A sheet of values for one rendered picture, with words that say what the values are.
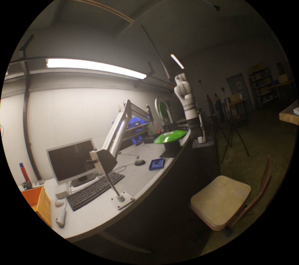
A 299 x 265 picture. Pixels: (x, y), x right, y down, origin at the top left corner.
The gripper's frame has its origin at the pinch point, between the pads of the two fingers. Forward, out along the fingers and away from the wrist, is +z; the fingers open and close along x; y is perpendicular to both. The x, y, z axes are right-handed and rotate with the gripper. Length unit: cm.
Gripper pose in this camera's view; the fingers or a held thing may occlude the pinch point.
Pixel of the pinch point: (199, 144)
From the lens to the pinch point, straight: 60.0
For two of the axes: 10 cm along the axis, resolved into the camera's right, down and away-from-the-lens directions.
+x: 8.0, -2.8, -5.3
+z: 2.9, 9.5, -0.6
